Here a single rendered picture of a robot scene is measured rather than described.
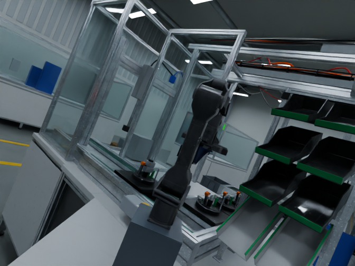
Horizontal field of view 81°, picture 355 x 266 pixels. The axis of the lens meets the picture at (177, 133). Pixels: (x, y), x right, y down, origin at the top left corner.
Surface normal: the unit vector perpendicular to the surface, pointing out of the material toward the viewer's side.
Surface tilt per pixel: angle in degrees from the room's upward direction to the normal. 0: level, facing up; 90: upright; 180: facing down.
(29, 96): 90
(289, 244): 45
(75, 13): 90
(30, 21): 90
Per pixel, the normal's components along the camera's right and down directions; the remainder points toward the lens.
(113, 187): -0.57, -0.22
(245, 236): -0.22, -0.84
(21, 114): 0.65, 0.28
